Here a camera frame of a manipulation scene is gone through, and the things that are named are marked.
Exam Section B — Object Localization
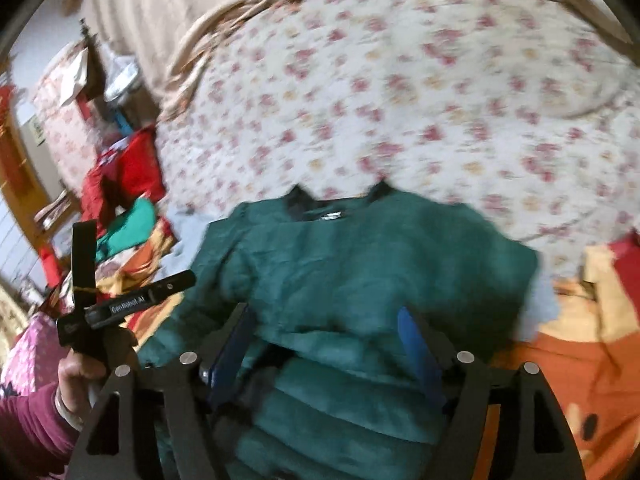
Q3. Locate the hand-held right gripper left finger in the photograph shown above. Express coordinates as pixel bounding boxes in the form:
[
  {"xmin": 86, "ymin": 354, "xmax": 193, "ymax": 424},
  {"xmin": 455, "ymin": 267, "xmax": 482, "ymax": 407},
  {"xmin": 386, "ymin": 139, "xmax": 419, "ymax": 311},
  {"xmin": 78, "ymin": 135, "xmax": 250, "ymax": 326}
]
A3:
[{"xmin": 65, "ymin": 303, "xmax": 258, "ymax": 480}]

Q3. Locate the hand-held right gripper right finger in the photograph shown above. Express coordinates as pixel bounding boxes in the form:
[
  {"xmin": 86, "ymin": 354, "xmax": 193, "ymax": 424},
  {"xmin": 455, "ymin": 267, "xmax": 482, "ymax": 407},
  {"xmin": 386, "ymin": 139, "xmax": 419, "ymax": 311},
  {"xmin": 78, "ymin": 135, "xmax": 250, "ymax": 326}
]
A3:
[{"xmin": 396, "ymin": 306, "xmax": 587, "ymax": 480}]

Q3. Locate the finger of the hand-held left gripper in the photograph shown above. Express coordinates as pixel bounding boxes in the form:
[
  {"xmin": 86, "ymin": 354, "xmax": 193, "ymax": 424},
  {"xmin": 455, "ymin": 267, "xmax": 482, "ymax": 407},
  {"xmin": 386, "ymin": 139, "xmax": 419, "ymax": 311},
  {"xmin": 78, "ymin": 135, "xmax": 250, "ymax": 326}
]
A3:
[
  {"xmin": 147, "ymin": 269, "xmax": 197, "ymax": 306},
  {"xmin": 71, "ymin": 219, "xmax": 99, "ymax": 312}
]

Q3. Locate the dark green puffer jacket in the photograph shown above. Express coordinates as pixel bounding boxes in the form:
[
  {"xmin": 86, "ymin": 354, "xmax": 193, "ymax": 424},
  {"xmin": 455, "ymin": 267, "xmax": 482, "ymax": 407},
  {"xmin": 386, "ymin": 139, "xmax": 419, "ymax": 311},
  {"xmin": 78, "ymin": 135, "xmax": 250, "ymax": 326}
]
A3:
[{"xmin": 137, "ymin": 182, "xmax": 541, "ymax": 480}]

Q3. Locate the person's left forearm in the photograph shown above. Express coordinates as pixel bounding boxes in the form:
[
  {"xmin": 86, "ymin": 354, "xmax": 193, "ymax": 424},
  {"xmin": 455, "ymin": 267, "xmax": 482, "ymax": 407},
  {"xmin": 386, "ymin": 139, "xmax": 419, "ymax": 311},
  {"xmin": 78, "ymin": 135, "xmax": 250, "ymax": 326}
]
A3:
[{"xmin": 0, "ymin": 382, "xmax": 85, "ymax": 480}]

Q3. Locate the person's left hand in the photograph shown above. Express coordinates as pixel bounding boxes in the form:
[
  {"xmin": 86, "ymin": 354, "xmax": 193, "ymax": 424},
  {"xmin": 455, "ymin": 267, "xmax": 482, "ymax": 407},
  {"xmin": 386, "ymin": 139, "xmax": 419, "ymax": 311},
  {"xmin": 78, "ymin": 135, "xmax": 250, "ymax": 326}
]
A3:
[{"xmin": 56, "ymin": 330, "xmax": 139, "ymax": 418}]

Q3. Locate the teal green cloth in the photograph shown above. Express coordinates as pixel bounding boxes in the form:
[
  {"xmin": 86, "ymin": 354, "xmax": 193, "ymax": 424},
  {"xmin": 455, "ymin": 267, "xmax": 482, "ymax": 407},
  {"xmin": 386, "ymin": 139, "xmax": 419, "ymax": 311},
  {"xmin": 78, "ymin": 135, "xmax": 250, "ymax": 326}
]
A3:
[{"xmin": 95, "ymin": 197, "xmax": 157, "ymax": 262}]

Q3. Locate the red cloth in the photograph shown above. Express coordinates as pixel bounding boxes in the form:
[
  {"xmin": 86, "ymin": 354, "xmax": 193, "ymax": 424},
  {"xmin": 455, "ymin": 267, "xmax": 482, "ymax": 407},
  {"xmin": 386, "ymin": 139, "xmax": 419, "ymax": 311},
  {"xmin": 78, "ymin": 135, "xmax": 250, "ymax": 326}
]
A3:
[{"xmin": 80, "ymin": 127, "xmax": 167, "ymax": 231}]

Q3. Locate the pink floral cloth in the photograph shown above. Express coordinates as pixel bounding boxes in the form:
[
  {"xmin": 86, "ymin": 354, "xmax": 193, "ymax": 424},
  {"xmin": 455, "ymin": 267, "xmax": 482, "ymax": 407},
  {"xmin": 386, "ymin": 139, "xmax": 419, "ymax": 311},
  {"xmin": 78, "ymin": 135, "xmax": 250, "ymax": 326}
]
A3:
[{"xmin": 32, "ymin": 42, "xmax": 107, "ymax": 186}]

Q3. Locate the orange cartoon blanket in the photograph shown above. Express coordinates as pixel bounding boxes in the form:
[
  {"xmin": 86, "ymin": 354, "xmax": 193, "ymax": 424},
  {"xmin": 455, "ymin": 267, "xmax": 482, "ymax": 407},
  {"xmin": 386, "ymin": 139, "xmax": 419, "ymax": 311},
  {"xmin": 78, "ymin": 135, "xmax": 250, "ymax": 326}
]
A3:
[{"xmin": 60, "ymin": 215, "xmax": 640, "ymax": 480}]

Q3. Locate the beige ruffled fabric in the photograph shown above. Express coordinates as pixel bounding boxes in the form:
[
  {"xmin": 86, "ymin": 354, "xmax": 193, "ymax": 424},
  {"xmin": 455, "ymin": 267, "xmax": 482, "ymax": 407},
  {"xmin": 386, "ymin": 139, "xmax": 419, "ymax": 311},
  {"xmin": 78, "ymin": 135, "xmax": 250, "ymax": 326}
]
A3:
[{"xmin": 157, "ymin": 0, "xmax": 636, "ymax": 121}]

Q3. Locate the beige curtain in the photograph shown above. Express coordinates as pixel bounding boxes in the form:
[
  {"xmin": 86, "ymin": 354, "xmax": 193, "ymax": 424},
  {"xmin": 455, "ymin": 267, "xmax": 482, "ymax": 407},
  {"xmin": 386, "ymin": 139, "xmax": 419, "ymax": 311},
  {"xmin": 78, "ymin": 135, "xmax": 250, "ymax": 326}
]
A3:
[{"xmin": 65, "ymin": 0, "xmax": 301, "ymax": 91}]

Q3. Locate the floral quilt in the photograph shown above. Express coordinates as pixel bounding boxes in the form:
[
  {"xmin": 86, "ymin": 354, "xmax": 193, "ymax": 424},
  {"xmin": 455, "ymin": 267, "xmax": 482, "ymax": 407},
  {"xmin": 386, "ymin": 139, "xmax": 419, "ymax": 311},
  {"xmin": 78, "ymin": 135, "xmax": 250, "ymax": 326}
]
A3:
[{"xmin": 155, "ymin": 0, "xmax": 640, "ymax": 281}]

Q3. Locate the silver bracelet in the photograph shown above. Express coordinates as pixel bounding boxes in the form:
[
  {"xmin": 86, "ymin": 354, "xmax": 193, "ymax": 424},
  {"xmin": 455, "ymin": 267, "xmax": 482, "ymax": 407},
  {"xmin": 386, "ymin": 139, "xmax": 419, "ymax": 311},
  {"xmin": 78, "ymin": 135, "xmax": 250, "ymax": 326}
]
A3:
[{"xmin": 53, "ymin": 385, "xmax": 87, "ymax": 432}]

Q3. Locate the orange wooden frame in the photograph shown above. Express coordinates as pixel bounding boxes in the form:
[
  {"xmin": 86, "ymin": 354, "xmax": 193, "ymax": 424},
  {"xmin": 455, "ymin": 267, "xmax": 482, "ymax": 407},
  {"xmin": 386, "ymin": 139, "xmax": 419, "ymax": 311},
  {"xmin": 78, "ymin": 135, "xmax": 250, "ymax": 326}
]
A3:
[{"xmin": 0, "ymin": 110, "xmax": 57, "ymax": 281}]

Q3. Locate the dark wooden post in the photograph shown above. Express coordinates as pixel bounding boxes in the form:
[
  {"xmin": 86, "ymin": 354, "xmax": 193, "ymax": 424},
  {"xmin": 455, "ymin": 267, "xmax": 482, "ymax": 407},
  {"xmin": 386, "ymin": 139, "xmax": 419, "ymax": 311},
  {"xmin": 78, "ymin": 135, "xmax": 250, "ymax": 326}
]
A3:
[{"xmin": 79, "ymin": 19, "xmax": 109, "ymax": 111}]

